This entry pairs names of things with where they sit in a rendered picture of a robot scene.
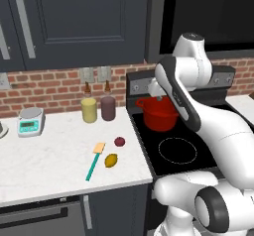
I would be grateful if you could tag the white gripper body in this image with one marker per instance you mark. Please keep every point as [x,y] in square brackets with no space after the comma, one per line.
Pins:
[155,88]

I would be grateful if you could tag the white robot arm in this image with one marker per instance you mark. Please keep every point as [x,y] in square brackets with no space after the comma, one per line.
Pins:
[228,137]

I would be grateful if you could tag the red pot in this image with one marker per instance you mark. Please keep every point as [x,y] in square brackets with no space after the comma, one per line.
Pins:
[158,116]

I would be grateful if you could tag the dark red tomato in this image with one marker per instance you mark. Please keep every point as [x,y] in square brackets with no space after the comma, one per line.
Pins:
[119,141]

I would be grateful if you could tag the yellow lemon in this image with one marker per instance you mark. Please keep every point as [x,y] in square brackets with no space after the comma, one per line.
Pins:
[111,160]

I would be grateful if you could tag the teal spatula with orange blade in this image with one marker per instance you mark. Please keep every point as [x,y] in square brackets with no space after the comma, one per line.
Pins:
[94,164]

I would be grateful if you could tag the grey hob knob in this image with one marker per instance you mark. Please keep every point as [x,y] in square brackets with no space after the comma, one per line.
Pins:
[135,88]
[217,80]
[228,79]
[145,87]

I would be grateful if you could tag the dark maroon bottle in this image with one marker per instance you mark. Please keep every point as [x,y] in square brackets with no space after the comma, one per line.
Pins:
[108,107]

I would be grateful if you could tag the black hob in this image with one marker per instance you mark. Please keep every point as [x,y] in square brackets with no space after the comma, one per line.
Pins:
[175,150]

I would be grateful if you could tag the yellow bottle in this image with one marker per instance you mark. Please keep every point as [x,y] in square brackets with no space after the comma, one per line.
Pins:
[89,109]

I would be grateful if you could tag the black extractor hood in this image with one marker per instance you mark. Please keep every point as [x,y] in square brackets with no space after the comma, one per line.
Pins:
[211,12]

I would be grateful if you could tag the dark grey cupboard door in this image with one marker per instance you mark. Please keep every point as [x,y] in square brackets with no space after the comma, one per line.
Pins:
[8,22]
[122,210]
[86,22]

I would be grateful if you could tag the brown object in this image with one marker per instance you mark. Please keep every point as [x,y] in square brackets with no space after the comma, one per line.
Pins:
[252,96]

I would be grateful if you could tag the dark grey lower cupboard door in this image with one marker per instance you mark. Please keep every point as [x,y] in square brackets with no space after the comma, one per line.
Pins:
[122,210]

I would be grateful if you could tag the white kitchen scale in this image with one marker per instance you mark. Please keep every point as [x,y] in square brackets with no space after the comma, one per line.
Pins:
[30,122]

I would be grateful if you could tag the grey round appliance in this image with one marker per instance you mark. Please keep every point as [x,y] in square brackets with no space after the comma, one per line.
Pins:
[2,130]

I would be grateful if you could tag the grey dishwasher front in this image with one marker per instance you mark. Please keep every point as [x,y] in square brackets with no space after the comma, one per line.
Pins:
[36,221]

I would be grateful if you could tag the grey wall socket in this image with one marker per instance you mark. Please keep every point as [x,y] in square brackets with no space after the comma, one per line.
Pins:
[104,74]
[86,75]
[4,81]

